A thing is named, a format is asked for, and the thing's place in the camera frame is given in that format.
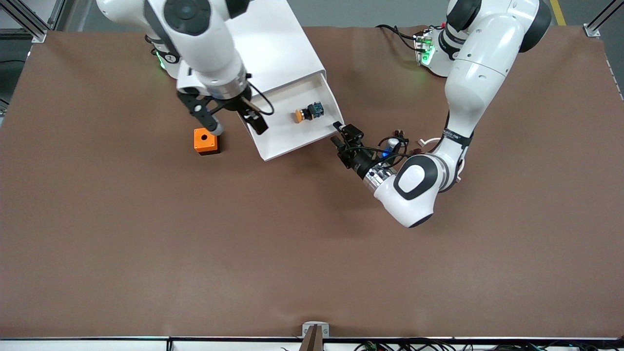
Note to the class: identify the aluminium frame profile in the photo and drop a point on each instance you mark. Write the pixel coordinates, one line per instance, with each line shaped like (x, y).
(602, 19)
(29, 19)

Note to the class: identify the grey metal bracket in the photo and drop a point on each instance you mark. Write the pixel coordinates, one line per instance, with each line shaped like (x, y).
(316, 327)

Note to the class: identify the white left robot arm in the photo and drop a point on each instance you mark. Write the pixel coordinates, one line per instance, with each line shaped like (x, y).
(477, 73)

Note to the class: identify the brown table cover mat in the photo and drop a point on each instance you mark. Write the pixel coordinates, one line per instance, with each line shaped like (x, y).
(312, 243)

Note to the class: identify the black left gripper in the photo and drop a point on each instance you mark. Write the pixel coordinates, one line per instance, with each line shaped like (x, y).
(360, 161)

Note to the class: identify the brown cylindrical capacitor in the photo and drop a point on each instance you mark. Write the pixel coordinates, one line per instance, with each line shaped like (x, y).
(416, 152)

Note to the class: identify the white plastic drawer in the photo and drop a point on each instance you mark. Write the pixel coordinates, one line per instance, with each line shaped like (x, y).
(287, 136)

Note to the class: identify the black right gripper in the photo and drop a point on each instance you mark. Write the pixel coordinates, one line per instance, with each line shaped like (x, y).
(242, 105)

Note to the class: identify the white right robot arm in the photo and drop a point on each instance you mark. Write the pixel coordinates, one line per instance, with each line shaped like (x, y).
(204, 44)

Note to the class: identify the orange mushroom push button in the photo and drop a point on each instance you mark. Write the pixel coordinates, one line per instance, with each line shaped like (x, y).
(309, 112)

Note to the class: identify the brown camera mast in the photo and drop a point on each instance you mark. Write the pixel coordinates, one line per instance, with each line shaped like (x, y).
(312, 341)

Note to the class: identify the orange box with hole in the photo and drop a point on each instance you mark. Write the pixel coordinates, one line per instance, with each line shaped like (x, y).
(204, 144)

